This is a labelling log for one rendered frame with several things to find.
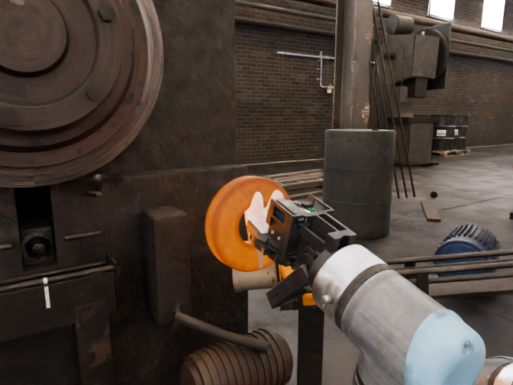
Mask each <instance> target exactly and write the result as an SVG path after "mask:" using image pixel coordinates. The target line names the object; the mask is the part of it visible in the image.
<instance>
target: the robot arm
mask: <svg viewBox="0 0 513 385"><path fill-rule="evenodd" d="M315 201H316V202H318V203H319V204H321V205H322V206H324V207H325V210H323V211H316V210H315V209H313V206H314V203H315ZM244 215H245V222H246V226H247V234H248V238H249V240H250V243H251V244H252V245H253V246H254V247H255V248H256V249H258V250H259V251H260V252H261V253H262V254H263V255H264V256H265V255H267V257H268V258H270V259H271V260H273V261H274V262H275V263H276V264H279V265H283V266H284V267H288V266H290V267H291V268H292V269H293V270H294V271H293V272H291V273H290V274H289V275H288V276H287V277H286V278H284V279H283V280H282V281H280V282H279V283H277V284H276V285H274V286H273V287H272V289H271V290H269V291H268V292H267V293H266V296H267V298H268V300H269V303H270V305H271V307H272V309H275V308H278V307H280V309H281V308H284V307H287V306H291V305H292V304H293V303H296V302H297V301H298V298H300V297H301V296H303V295H305V294H306V293H307V292H309V291H310V290H312V298H313V300H314V301H315V303H316V304H317V305H318V306H319V307H320V308H321V309H322V310H323V312H324V313H325V314H326V315H327V316H328V317H329V318H330V319H331V320H332V321H333V322H334V323H335V324H336V325H337V326H338V327H339V328H340V330H341V331H342V332H343V333H344V334H345V335H346V336H347V337H348V338H349V339H350V340H351V341H352V342H353V343H354V344H355V345H356V346H357V347H358V348H359V349H360V354H359V357H358V360H357V365H356V368H355V371H354V374H353V379H352V381H351V385H513V357H504V356H496V357H489V358H486V347H485V345H484V342H483V340H482V338H481V337H480V336H479V334H478V333H477V332H475V331H474V330H473V329H472V328H470V327H469V326H468V325H467V324H466V323H465V322H463V320H462V319H461V318H460V317H459V316H458V315H457V314H456V313H455V312H453V311H451V310H449V309H446V308H444V307H443V306H442V305H441V304H440V303H438V302H437V301H435V300H434V299H432V298H431V297H430V296H429V295H427V294H426V293H424V292H423V291H422V290H420V289H419V288H417V287H416V286H415V285H414V284H413V283H411V282H410V281H408V280H406V279H405V278H404V277H403V276H402V275H400V274H399V273H397V272H396V271H395V270H393V269H392V268H391V267H390V266H389V265H388V264H386V263H385V262H384V261H382V260H381V259H379V258H378V257H377V256H376V255H375V254H373V253H371V252H370V251H368V250H367V249H366V248H365V247H363V246H361V245H358V244H354V242H355V240H356V236H357V234H355V233H354V232H352V231H351V230H350V229H349V228H347V227H346V226H344V225H343V224H341V223H340V222H339V221H338V220H336V219H335V218H333V215H334V210H333V209H332V208H331V207H330V206H328V205H326V204H325V203H323V202H322V201H321V200H320V199H318V198H316V197H315V196H313V195H312V194H309V197H308V201H307V202H302V203H299V202H297V201H294V202H293V201H290V200H289V199H288V198H283V194H282V193H281V192H280V191H279V190H275V191H274V192H273V194H272V196H271V198H270V200H269V202H268V204H267V206H266V208H264V207H263V197H262V195H261V194H260V193H259V192H256V193H255V194H254V197H253V200H252V202H251V205H250V207H249V209H248V210H247V211H246V212H245V213H244Z"/></svg>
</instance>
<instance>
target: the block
mask: <svg viewBox="0 0 513 385"><path fill-rule="evenodd" d="M140 228H141V241H142V254H143V267H144V292H145V306H146V308H147V311H148V312H149V313H150V314H151V315H152V317H153V319H154V320H155V321H156V323H157V324H158V325H168V324H170V323H174V322H175V321H173V319H171V317H170V313H171V307H172V305H173V304H174V303H179V304H180V306H181V312H182V313H184V314H186V315H189V316H191V315H192V297H191V276H190V253H189V217H188V215H187V213H185V212H183V211H181V210H179V209H177V208H176V207H174V206H171V205H168V206H161V207H155V208H148V209H143V210H142V211H141V213H140Z"/></svg>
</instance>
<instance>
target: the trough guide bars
mask: <svg viewBox="0 0 513 385"><path fill-rule="evenodd" d="M505 255H513V249H508V250H499V251H480V252H471V253H462V254H444V255H434V256H425V257H407V258H397V259H388V260H382V261H384V262H385V263H386V264H388V265H393V264H404V265H405V266H404V267H394V268H393V270H395V271H396V272H397V273H399V274H400V275H402V276H403V277H405V279H406V280H408V281H410V282H411V283H413V284H414V285H416V287H417V288H419V289H420V290H422V291H423V292H424V293H426V294H427V295H429V284H432V283H451V282H460V281H471V280H490V279H500V278H509V277H513V271H507V272H497V273H478V274H468V275H458V276H448V277H429V278H428V274H436V273H455V272H465V271H474V270H494V269H503V268H513V258H507V259H498V260H479V261H470V262H459V263H450V264H432V265H422V266H415V263H421V262H431V261H440V260H459V259H468V258H477V257H496V256H505ZM300 309H304V307H303V298H302V296H301V297H300V298H298V301H297V302H295V303H293V304H292V310H300Z"/></svg>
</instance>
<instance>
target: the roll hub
mask: <svg viewBox="0 0 513 385"><path fill-rule="evenodd" d="M102 4H103V5H111V6H112V8H113V9H114V11H115V13H116V15H115V17H114V18H113V20H112V21H103V20H102V19H101V17H100V15H99V14H98V10H99V9H100V7H101V5H102ZM123 50H124V41H123V33H122V28H121V22H120V18H119V16H118V12H117V9H116V7H115V4H114V2H113V0H0V111H1V110H2V109H13V111H14V112H15V114H16V115H17V116H18V120H17V121H16V122H15V125H3V124H2V123H1V122H0V128H1V129H5V130H9V131H27V132H32V131H48V130H53V129H56V128H61V127H64V126H67V125H70V124H72V123H74V122H76V121H78V120H80V119H82V118H84V117H85V116H87V115H88V114H90V113H91V112H93V111H94V110H95V109H96V108H98V107H99V106H100V105H101V104H102V102H103V101H104V100H105V99H106V97H107V96H108V94H109V93H110V91H111V90H112V88H113V87H114V85H115V83H116V81H117V78H118V75H119V73H120V70H121V64H122V59H123ZM89 86H99V88H100V89H101V90H102V92H103V95H102V97H101V99H100V100H99V101H90V100H89V98H88V96H87V95H86V90H87V88H88V87H89Z"/></svg>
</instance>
